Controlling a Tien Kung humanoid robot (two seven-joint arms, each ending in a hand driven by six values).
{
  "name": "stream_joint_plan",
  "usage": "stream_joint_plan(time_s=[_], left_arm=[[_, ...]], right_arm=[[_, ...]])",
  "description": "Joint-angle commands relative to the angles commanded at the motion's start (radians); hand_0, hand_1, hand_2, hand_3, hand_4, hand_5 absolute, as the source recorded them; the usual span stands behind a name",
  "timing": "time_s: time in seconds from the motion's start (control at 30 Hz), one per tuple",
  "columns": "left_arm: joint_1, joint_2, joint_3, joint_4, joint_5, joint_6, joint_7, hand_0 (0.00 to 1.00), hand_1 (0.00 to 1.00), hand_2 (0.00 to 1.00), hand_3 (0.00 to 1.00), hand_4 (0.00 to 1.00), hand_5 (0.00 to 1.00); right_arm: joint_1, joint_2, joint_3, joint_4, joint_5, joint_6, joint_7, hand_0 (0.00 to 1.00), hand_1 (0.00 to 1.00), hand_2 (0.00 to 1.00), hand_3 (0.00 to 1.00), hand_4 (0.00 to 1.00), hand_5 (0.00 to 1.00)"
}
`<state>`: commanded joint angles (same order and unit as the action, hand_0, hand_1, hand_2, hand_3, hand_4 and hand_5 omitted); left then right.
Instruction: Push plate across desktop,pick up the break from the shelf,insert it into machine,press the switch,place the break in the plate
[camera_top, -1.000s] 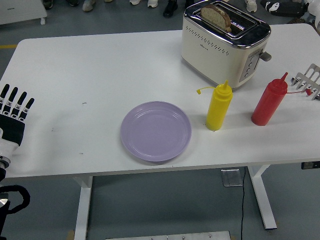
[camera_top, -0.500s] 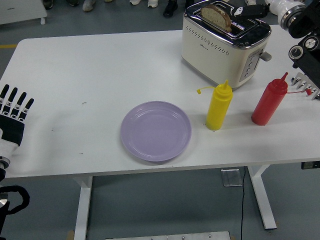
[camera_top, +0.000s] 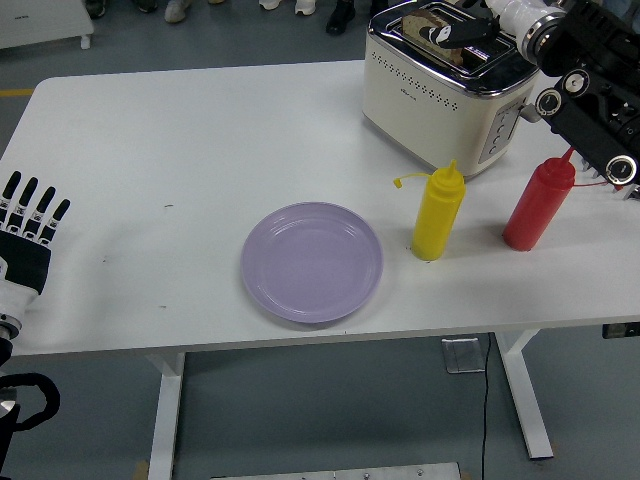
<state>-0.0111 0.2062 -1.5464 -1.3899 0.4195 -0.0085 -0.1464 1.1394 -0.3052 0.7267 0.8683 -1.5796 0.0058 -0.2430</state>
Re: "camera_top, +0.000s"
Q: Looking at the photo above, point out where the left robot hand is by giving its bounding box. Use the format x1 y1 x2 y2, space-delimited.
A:
0 170 72 321

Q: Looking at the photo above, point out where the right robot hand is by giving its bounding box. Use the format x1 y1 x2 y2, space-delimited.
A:
417 0 540 51

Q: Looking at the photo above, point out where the brown bread slice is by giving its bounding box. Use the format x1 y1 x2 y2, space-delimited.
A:
402 13 466 64

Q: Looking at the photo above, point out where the cream and chrome toaster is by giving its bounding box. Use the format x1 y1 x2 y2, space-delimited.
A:
361 1 547 182

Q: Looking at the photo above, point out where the purple round plate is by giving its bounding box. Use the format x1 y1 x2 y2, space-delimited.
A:
240 201 385 325

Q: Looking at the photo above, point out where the small metal floor plate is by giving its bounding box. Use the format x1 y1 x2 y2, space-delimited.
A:
441 337 487 374

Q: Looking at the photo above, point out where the black shoe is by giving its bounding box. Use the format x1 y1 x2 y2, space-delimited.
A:
325 0 357 36

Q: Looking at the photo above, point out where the red squeeze bottle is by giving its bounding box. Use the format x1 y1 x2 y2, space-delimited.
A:
501 147 626 253

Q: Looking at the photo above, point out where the white table leg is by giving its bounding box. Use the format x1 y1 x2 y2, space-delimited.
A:
494 329 555 460
146 352 187 480

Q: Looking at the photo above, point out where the metal toast rack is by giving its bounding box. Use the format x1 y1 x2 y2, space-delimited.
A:
582 155 640 201

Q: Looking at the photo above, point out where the yellow squeeze bottle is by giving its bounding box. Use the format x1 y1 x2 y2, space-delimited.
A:
392 159 467 262

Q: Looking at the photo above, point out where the white cabinet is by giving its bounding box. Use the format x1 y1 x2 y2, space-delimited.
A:
0 0 95 51

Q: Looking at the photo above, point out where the black table control panel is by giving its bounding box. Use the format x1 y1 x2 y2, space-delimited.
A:
601 323 640 340

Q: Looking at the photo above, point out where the long metal base plate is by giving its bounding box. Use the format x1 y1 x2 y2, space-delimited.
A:
209 461 464 480

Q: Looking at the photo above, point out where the black floor cable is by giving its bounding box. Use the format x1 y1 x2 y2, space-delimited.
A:
479 333 494 480

